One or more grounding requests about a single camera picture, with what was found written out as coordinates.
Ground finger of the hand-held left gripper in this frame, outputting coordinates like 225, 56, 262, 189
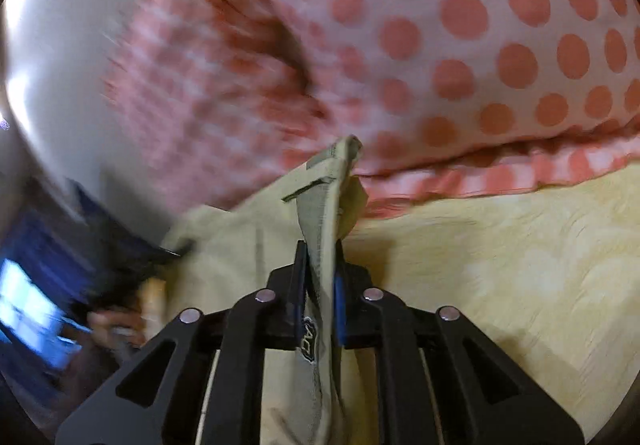
150, 240, 197, 262

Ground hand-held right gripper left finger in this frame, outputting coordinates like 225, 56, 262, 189
54, 240, 312, 445

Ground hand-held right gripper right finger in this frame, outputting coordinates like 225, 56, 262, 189
333, 239, 587, 445

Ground khaki pants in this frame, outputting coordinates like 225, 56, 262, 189
159, 135, 397, 445

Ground person's left hand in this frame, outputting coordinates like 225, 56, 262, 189
86, 275, 168, 353

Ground blue lit screen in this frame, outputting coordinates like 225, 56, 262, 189
0, 210, 87, 372

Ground yellow bed blanket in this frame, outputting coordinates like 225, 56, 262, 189
344, 169, 640, 445

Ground white pink polka dot pillow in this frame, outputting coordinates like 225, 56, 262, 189
210, 0, 640, 176

